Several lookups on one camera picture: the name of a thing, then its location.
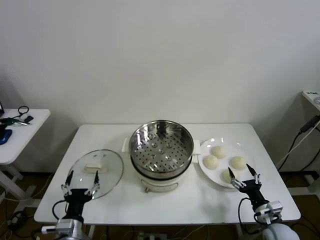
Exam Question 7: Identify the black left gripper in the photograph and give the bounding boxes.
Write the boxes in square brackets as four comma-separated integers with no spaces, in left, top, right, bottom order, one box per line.
[61,170,101,220]

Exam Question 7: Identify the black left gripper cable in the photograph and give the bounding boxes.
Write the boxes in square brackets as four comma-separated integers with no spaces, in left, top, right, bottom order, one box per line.
[51,199,70,221]

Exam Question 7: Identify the black looped cable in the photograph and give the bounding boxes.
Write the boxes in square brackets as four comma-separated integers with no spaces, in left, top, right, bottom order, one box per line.
[12,105,30,119]

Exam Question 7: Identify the black power adapter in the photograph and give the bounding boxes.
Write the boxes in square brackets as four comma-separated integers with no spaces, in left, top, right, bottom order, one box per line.
[299,116,320,133]

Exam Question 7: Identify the green handled tool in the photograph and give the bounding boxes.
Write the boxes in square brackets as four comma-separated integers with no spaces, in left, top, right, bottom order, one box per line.
[0,116,30,127]

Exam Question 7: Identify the perforated steel steamer basket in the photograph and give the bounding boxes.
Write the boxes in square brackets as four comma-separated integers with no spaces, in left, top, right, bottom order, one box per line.
[129,120,195,175]

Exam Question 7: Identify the white electric cooking pot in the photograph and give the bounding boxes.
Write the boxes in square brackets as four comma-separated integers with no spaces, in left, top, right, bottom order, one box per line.
[121,138,202,194]

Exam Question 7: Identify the white side table rounded corners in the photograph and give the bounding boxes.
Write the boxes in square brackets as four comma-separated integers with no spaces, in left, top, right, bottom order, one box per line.
[0,108,52,210]

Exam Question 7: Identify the glass pot lid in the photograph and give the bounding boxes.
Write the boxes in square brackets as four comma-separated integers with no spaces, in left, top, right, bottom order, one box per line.
[66,149,125,200]

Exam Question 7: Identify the blue object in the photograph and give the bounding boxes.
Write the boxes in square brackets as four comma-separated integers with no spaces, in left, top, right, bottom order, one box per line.
[0,129,13,145]

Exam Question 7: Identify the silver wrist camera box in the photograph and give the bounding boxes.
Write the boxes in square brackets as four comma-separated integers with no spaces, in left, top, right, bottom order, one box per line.
[41,219,77,233]
[254,200,284,219]

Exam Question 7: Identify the white steamed baozi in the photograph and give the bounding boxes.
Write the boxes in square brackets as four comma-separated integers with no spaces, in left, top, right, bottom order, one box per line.
[211,145,227,160]
[203,155,220,170]
[219,168,238,185]
[230,155,249,171]

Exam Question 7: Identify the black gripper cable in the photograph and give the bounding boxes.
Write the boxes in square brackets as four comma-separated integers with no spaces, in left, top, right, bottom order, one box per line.
[51,199,70,221]
[237,196,256,221]

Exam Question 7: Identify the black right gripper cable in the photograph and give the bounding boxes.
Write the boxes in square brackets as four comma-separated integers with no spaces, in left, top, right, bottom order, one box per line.
[237,196,256,221]

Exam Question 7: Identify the white round plate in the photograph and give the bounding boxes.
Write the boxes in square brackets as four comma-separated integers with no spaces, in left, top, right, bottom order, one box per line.
[198,137,258,189]

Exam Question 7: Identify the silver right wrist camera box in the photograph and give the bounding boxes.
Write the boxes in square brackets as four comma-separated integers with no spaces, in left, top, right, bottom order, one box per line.
[254,200,284,219]

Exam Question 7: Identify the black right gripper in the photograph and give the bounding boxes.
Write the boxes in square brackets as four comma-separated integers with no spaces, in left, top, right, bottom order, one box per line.
[227,163,270,210]

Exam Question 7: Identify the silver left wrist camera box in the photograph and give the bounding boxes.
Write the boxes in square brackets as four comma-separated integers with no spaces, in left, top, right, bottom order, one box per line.
[41,219,77,233]

